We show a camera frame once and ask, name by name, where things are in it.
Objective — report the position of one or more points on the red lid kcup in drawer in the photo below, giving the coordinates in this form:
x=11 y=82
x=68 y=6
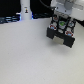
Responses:
x=53 y=27

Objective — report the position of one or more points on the black monitor with blue light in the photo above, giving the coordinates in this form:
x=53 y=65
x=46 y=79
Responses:
x=9 y=11

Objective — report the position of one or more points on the green lid kcup pod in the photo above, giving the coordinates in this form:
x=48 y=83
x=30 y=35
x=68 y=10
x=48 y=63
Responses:
x=62 y=23

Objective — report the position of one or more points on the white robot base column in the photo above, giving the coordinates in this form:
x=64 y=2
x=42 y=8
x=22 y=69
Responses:
x=26 y=13

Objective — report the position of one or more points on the red lid kcup front right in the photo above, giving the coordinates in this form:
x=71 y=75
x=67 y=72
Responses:
x=69 y=33

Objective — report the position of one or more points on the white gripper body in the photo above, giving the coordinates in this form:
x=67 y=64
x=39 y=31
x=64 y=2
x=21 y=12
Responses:
x=63 y=10

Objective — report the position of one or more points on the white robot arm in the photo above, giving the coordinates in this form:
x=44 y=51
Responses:
x=78 y=7

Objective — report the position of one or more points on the black kcup holder drawer box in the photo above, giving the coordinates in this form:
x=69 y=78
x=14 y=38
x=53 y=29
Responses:
x=59 y=34

